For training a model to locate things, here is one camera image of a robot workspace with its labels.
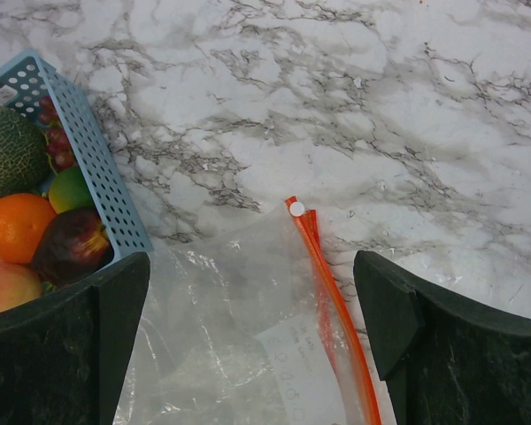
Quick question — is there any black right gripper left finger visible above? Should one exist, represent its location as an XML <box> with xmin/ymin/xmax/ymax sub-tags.
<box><xmin>0</xmin><ymin>252</ymin><xmax>150</xmax><ymax>424</ymax></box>

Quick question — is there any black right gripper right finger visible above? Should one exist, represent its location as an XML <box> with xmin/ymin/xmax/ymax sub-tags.
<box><xmin>353</xmin><ymin>251</ymin><xmax>531</xmax><ymax>424</ymax></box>

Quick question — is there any pink yellow peach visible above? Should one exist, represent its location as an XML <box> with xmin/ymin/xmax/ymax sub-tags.
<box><xmin>0</xmin><ymin>259</ymin><xmax>43</xmax><ymax>313</ymax></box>

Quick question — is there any orange fruit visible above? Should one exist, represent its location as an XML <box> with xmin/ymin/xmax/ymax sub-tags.
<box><xmin>0</xmin><ymin>193</ymin><xmax>57</xmax><ymax>265</ymax></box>

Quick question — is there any clear bag orange zipper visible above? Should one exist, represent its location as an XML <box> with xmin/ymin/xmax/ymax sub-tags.
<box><xmin>114</xmin><ymin>197</ymin><xmax>381</xmax><ymax>424</ymax></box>

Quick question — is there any green netted melon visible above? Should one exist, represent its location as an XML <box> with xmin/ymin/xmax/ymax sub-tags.
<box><xmin>0</xmin><ymin>106</ymin><xmax>50</xmax><ymax>197</ymax></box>

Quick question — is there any red grape bunch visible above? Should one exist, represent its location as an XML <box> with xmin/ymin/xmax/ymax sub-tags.
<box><xmin>38</xmin><ymin>96</ymin><xmax>76</xmax><ymax>173</ymax></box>

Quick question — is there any blue perforated plastic basket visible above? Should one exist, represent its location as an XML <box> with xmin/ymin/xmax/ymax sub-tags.
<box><xmin>0</xmin><ymin>50</ymin><xmax>152</xmax><ymax>262</ymax></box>

